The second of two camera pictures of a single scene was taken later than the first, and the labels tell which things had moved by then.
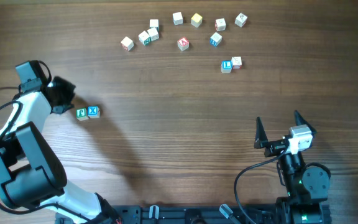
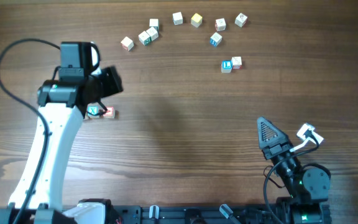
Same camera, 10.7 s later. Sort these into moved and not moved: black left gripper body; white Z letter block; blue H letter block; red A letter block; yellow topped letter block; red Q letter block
Moved: black left gripper body; red A letter block
Not moved: yellow topped letter block; red Q letter block; white Z letter block; blue H letter block
